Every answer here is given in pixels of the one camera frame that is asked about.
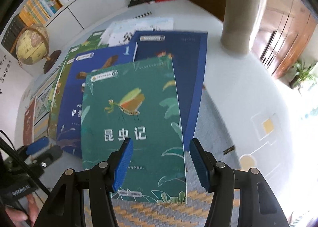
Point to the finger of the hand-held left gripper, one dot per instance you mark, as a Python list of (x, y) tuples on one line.
[(37, 145), (51, 155)]

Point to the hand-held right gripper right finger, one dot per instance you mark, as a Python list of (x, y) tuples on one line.
[(198, 165)]

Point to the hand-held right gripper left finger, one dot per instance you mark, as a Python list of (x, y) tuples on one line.
[(123, 165)]

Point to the teal insect cover book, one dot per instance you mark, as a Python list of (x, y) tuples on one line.
[(139, 117)]

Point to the dark blue bird cover book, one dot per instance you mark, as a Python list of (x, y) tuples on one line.
[(72, 97)]

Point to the bright green yellow book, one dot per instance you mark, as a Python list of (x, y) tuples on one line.
[(59, 87)]

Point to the white rabbit cover book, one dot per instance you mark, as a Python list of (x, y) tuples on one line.
[(139, 28)]

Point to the row of dark books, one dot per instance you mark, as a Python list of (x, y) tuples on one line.
[(13, 34)]

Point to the row of orange yellow books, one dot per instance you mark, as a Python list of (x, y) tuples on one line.
[(39, 5)]

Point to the person's left hand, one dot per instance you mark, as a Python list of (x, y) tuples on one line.
[(17, 217)]

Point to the patterned rug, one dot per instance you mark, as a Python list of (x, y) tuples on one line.
[(223, 130)]

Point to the plain dark blue book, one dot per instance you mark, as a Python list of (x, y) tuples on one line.
[(188, 73)]

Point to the yellow desk globe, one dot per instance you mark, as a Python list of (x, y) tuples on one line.
[(31, 45)]

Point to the dark green leaf book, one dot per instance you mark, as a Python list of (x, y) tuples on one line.
[(94, 39)]

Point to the potted plant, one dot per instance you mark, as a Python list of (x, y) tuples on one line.
[(303, 73)]

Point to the beige cylindrical bin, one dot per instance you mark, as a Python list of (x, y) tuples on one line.
[(243, 18)]

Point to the wooden wardrobe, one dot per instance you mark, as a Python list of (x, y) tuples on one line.
[(283, 30)]

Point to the black wall decals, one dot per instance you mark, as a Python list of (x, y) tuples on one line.
[(3, 73)]

